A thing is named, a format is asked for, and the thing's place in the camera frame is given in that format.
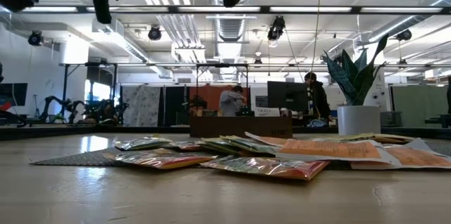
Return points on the brown wooden tea organizer box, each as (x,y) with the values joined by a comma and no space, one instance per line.
(239,127)

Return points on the black ceiling spotlight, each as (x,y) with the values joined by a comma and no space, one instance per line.
(154,33)
(276,28)
(404,35)
(35,38)

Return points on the orange partition panel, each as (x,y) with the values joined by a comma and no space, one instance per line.
(211,95)

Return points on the black background robot arms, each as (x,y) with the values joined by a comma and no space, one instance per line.
(105,111)

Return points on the white patterned curtain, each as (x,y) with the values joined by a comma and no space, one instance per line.
(141,106)

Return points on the person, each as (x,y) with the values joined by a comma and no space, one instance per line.
(319,99)
(230,103)

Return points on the black computer monitor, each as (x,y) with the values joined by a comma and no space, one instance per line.
(287,95)

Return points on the black partition panel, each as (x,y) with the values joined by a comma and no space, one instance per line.
(174,106)

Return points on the red bar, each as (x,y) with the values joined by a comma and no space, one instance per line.
(5,106)

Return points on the green snake plant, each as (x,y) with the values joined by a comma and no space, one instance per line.
(356,79)

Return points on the grey woven placemat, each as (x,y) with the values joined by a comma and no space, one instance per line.
(88,158)

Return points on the blue white bag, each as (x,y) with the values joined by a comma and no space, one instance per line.
(317,123)

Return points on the white round plant pot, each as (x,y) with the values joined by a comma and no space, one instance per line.
(359,120)

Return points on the green partition panel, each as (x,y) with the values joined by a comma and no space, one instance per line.
(419,106)

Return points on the silver ventilation duct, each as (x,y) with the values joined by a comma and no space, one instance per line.
(230,28)

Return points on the black background gantry frame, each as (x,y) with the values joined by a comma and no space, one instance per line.
(64,86)

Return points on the black aluminium table frame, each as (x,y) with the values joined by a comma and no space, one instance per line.
(105,130)

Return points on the black wall screen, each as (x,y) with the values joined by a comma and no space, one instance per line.
(14,93)

